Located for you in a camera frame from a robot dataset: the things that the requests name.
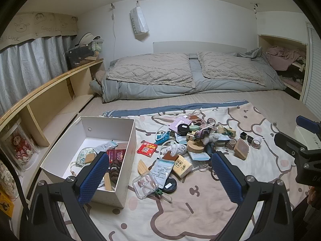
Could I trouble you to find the brown square block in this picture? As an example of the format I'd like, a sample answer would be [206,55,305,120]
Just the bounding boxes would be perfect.
[233,139,250,160]

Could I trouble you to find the grey duvet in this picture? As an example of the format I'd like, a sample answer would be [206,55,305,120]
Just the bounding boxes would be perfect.
[89,48,286,103]

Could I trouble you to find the white scrunchie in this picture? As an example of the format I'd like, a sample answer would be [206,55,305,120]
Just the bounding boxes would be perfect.
[166,143,187,156]

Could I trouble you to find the black cable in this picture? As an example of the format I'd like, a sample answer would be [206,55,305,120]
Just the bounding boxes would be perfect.
[0,153,30,241]

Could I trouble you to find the large white blue sachet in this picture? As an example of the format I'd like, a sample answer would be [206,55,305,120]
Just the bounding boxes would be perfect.
[148,159,175,185]

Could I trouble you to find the round wooden box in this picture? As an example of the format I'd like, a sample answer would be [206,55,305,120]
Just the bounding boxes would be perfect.
[187,140,206,153]

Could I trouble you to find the display case red bear doll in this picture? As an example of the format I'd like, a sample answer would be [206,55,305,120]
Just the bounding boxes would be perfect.
[0,120,39,172]

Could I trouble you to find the white hanging cable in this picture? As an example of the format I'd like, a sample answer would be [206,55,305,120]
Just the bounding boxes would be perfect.
[110,2,118,61]

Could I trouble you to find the white plush figure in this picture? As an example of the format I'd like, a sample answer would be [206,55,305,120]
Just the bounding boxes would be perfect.
[203,134,221,145]

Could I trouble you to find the red packet in box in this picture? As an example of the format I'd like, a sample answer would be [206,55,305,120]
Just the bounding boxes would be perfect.
[107,149,126,161]

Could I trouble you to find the floral fabric pouch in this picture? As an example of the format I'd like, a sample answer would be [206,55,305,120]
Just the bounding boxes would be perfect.
[71,147,97,167]

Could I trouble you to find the red sachet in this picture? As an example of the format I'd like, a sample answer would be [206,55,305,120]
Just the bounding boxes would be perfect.
[137,142,158,158]

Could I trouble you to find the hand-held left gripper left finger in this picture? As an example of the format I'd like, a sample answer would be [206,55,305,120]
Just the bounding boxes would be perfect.
[26,151,111,241]

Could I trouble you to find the white storage box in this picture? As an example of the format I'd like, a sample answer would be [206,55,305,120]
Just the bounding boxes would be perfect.
[40,116,137,208]

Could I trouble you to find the small blue white sachet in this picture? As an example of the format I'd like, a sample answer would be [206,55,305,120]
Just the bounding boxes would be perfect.
[189,152,211,161]

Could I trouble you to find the yellow cardboard box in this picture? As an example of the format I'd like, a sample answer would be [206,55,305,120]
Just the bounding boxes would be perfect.
[172,155,193,179]

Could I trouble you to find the white hanging bag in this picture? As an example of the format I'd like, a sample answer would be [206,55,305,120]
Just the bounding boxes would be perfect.
[130,1,150,41]

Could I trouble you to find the half-round wooden comb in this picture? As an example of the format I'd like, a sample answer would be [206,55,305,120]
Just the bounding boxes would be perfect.
[137,159,150,175]

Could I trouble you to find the display case white bear doll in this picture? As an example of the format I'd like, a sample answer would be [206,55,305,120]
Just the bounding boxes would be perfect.
[0,161,20,201]

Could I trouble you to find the grey curtain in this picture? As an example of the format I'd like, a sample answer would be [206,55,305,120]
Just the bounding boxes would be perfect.
[0,35,73,116]

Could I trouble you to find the beige printed valance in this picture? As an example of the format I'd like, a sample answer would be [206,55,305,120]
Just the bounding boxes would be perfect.
[0,11,79,51]

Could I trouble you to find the black bag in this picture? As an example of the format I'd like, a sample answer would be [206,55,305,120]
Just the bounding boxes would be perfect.
[65,46,97,69]

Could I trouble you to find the brown leather piece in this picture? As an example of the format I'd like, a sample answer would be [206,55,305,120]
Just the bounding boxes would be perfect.
[162,153,180,162]

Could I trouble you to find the printed blanket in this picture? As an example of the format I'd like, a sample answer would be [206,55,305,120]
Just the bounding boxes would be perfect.
[33,100,311,241]

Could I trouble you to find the clear nail case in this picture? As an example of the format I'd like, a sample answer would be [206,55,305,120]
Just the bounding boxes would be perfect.
[132,171,159,199]

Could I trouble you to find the pink clothes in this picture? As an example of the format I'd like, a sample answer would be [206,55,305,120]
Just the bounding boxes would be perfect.
[266,46,306,71]

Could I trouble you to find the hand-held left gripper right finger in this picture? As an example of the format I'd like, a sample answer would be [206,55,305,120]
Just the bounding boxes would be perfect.
[210,151,294,241]

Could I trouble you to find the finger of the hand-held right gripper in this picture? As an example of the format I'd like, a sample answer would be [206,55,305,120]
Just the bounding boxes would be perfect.
[296,115,321,133]
[274,132,311,160]

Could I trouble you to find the white headboard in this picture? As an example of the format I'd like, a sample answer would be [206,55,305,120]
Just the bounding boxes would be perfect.
[152,41,254,54]

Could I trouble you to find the flat black round tin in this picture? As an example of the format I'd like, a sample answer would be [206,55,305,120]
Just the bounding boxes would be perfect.
[162,177,177,194]

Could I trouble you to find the green white pack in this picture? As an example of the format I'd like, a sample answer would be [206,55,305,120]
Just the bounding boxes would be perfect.
[91,39,104,53]

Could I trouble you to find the wooden shelf unit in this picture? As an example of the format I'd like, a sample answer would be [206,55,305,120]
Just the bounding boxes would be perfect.
[0,58,106,156]

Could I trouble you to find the bed with beige sheet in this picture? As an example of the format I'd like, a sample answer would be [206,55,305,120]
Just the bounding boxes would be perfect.
[22,90,321,241]

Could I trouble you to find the white louvred door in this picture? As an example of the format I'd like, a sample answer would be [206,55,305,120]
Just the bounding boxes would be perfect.
[302,21,321,113]

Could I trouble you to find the rectangular wooden box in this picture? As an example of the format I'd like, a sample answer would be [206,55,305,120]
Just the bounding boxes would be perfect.
[217,126,237,138]

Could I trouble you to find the black round jar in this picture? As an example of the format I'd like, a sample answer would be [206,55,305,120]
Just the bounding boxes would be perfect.
[177,125,190,137]

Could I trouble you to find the wall hook with black cord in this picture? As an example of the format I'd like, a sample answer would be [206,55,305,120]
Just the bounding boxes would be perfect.
[251,2,260,20]

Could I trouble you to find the white bangle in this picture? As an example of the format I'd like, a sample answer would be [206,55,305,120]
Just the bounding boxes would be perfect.
[155,124,168,141]

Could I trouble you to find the purple packet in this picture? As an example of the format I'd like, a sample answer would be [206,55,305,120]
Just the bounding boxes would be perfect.
[169,117,192,132]

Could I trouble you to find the pink cord loop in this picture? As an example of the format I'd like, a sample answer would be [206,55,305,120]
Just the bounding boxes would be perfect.
[189,108,208,117]

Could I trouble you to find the dark brown spiral hair ties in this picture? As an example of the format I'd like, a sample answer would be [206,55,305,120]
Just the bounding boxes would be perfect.
[107,162,123,184]

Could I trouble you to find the white visor cap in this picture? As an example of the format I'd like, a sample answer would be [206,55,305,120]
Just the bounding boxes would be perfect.
[79,33,101,46]

